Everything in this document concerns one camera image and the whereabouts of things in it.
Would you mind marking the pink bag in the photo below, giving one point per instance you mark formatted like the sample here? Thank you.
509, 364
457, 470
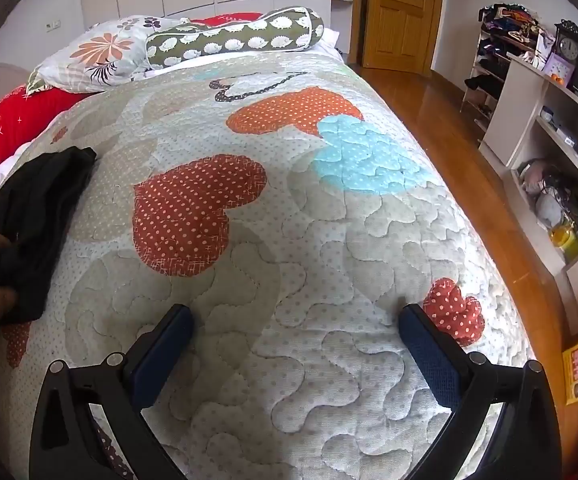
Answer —
534, 175

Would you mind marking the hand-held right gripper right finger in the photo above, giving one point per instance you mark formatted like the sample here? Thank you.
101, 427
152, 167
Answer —
429, 355

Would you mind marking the heart print quilt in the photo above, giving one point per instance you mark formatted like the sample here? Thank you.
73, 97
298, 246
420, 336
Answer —
319, 240

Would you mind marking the floral pillow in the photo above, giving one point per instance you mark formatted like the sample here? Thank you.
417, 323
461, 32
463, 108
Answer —
99, 52

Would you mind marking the red blanket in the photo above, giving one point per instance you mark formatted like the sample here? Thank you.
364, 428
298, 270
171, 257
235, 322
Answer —
4, 125

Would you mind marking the white shoe rack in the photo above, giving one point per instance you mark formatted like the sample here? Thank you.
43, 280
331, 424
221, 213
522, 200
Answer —
489, 60

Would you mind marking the small purple clock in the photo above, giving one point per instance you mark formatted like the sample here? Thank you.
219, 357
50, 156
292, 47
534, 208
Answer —
559, 66

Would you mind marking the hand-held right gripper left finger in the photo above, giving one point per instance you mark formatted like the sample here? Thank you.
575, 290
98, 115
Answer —
166, 350

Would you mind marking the yellow jar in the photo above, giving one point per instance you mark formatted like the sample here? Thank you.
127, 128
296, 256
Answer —
566, 242

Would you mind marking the white shelf unit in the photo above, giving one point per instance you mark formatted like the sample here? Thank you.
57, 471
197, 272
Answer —
514, 110

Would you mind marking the black pants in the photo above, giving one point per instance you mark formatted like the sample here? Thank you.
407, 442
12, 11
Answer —
34, 210

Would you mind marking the green patterned bolster pillow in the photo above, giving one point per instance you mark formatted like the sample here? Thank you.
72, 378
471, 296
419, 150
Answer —
239, 35

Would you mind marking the wooden door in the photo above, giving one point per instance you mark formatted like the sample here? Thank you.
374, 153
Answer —
404, 15

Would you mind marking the wall socket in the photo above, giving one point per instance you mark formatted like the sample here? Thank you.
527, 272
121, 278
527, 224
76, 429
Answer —
52, 24

